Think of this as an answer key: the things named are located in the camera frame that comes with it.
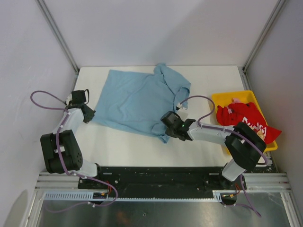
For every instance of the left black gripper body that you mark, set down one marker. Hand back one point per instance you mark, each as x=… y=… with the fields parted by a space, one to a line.
x=89 y=117

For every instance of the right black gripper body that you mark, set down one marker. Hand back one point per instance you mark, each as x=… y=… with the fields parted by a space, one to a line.
x=170 y=132

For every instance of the light blue t shirt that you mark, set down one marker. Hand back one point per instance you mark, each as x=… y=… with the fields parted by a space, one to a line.
x=135 y=102

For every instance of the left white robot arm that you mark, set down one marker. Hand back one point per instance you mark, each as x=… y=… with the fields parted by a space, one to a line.
x=61 y=152

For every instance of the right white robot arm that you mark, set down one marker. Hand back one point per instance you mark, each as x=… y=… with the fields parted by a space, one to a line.
x=244 y=145

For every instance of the yellow plastic bin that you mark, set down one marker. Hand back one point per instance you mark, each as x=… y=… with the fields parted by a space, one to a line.
x=224 y=99

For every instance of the red printed t shirt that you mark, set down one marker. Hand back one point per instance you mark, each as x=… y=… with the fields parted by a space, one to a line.
x=249 y=114

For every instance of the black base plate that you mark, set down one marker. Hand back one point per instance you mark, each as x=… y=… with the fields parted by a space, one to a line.
x=163 y=182

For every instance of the aluminium frame rail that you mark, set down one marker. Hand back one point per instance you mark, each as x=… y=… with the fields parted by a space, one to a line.
x=272 y=182

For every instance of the grey slotted cable duct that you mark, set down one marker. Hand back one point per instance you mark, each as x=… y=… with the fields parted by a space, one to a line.
x=99 y=196

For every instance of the right aluminium corner post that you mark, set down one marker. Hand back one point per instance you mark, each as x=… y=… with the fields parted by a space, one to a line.
x=272 y=19

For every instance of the aluminium corner post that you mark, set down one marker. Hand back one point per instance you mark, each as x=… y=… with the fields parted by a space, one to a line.
x=272 y=19
x=57 y=34

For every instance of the left aluminium corner post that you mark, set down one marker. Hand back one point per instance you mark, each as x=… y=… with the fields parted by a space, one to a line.
x=57 y=34

